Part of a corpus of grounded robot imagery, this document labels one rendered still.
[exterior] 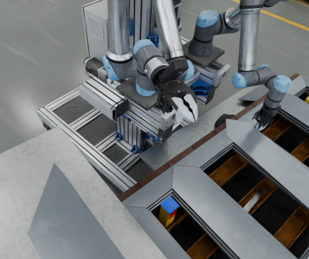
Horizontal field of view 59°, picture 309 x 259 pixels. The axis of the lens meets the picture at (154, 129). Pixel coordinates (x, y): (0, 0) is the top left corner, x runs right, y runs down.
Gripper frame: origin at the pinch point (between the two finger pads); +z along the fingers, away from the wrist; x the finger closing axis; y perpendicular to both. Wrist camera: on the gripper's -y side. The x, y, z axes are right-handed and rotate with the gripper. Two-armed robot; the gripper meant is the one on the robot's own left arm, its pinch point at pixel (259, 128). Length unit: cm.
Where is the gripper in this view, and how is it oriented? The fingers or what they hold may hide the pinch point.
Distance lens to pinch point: 163.1
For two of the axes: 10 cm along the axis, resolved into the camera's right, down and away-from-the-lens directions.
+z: -0.7, 6.5, 7.6
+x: 6.5, 6.0, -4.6
